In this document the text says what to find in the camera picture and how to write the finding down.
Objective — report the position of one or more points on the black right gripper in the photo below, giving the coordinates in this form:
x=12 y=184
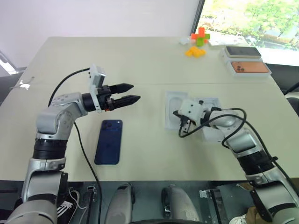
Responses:
x=188 y=123

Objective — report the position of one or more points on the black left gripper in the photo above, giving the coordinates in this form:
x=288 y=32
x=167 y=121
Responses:
x=105 y=98

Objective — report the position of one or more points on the white phone box lid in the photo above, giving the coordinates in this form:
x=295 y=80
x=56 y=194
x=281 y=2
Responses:
x=210 y=136

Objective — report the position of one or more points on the dark blue smartphone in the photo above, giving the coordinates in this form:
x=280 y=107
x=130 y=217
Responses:
x=108 y=142

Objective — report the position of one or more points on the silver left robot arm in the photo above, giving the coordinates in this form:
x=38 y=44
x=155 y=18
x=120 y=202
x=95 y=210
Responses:
x=49 y=121

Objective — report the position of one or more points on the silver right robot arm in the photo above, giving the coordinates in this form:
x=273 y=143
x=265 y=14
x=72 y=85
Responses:
x=243 y=142

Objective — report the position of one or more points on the orange phone on box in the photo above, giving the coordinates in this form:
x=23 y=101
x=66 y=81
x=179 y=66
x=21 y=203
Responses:
x=252 y=75

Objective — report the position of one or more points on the yellow toy block cluster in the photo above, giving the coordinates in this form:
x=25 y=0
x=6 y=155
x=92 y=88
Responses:
x=195 y=51

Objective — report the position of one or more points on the grey rounded shape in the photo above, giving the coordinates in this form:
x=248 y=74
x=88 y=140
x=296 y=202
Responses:
x=119 y=205
x=180 y=207

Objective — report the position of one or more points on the small white earbud case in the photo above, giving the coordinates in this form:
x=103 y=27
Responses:
x=184 y=41

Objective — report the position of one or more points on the green toy block piece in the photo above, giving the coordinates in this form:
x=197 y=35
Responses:
x=200 y=42

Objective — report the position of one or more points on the orange smartphone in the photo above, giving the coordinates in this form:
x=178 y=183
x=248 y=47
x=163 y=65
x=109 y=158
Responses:
x=248 y=67

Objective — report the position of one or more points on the white crumpled plastic sheet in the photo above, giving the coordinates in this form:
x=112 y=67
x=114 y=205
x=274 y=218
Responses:
x=224 y=42

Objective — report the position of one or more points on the dark gold-edged smartphone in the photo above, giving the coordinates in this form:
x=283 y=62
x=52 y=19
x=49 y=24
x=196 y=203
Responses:
x=243 y=51

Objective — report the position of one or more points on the orange toy block cross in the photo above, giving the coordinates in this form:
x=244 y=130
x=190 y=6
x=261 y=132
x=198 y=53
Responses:
x=201 y=32

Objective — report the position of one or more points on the black rounded chair back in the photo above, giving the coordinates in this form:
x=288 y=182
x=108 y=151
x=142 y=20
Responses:
x=294 y=103

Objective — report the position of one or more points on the thin black rod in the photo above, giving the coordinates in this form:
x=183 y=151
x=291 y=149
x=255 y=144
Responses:
x=292 y=87

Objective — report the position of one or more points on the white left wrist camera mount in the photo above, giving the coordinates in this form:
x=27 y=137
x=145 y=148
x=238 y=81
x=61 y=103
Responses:
x=96 y=75

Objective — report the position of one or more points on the black metal bracket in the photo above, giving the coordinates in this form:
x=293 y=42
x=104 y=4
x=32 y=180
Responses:
x=211 y=203

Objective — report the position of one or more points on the dark window frame post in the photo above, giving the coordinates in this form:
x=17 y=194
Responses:
x=198 y=16

